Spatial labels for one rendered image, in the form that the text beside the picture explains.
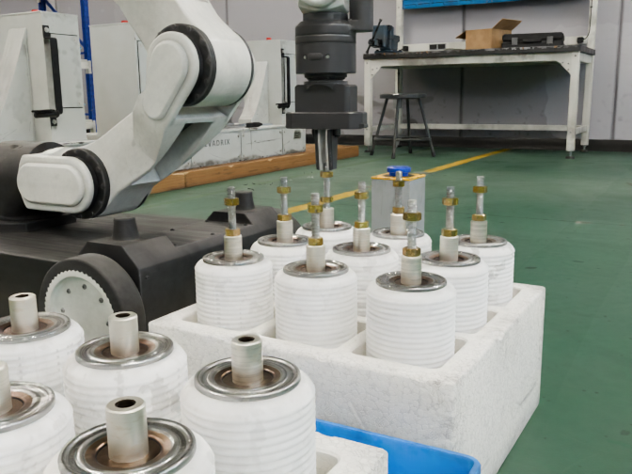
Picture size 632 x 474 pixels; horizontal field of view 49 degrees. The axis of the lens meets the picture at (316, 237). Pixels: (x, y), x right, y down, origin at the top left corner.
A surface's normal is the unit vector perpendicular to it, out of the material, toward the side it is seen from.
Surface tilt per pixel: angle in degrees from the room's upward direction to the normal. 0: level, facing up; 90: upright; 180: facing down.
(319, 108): 90
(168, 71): 90
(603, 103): 90
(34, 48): 90
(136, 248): 46
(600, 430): 0
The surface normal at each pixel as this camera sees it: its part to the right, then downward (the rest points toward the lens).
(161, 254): 0.62, -0.62
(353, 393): -0.51, 0.18
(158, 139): -0.62, 0.50
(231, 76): 0.84, 0.36
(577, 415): -0.01, -0.98
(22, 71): 0.87, 0.09
